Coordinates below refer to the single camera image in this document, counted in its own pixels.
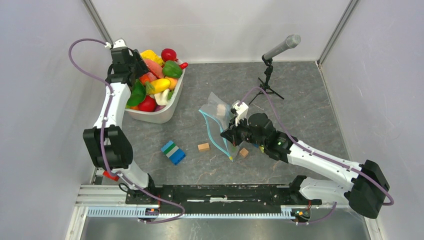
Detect blue green white brick stack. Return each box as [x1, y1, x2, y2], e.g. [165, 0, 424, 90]
[160, 140, 186, 165]

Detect small red toy chili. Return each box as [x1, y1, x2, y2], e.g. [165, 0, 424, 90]
[179, 62, 189, 70]

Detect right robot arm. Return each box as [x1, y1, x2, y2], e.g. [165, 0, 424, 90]
[220, 113, 393, 219]

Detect red toy apple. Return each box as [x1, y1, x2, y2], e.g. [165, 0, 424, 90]
[161, 48, 178, 62]

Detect small wooden cube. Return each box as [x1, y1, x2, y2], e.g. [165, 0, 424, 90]
[239, 148, 249, 158]

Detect black tripod mic stand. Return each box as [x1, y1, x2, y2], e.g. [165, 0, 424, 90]
[248, 56, 285, 105]

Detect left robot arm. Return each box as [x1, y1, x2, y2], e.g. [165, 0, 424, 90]
[83, 43, 157, 204]

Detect blue orange green brick stack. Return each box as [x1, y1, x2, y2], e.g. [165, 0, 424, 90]
[252, 143, 265, 153]

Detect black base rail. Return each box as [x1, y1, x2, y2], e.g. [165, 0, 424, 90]
[125, 184, 322, 215]

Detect red blue brick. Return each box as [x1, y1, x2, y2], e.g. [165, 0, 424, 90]
[102, 170, 120, 182]

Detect clear zip top bag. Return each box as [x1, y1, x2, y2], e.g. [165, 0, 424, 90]
[198, 92, 241, 162]

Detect orange toy carrot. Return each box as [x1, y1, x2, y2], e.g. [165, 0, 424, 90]
[139, 72, 158, 86]

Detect white toy radish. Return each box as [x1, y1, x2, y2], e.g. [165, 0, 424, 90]
[153, 88, 170, 106]

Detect grey microphone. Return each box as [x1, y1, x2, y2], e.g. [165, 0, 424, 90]
[262, 34, 301, 61]

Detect red toy tomato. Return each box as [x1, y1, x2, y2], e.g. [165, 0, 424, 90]
[137, 95, 157, 112]

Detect green toy bell pepper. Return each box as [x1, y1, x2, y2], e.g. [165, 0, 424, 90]
[162, 60, 183, 79]

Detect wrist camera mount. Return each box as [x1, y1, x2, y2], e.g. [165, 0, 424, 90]
[230, 100, 249, 127]
[104, 38, 128, 50]

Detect pink toy watermelon slice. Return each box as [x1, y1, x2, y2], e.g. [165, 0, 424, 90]
[143, 58, 164, 79]

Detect long wooden block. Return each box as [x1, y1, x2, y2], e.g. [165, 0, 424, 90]
[197, 142, 211, 152]

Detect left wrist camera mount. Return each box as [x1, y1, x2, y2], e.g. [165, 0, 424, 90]
[104, 38, 128, 50]

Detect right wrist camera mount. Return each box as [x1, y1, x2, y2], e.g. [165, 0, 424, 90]
[230, 100, 249, 127]

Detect white plastic basket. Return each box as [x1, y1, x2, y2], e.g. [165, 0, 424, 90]
[125, 60, 186, 124]

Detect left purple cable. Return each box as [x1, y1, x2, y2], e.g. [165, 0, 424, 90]
[68, 38, 186, 224]

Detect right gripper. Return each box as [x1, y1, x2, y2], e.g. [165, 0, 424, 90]
[220, 114, 266, 148]

